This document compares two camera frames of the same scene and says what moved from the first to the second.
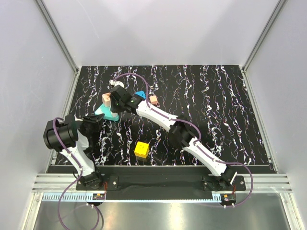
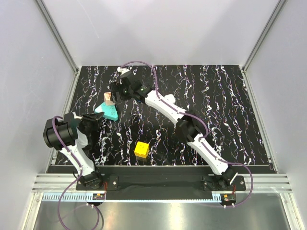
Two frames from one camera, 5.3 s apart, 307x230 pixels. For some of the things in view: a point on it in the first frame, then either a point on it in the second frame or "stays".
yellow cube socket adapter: [141, 149] stays
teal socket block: [109, 115] stays
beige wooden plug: [106, 99] stays
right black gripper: [113, 108] → [116, 87]
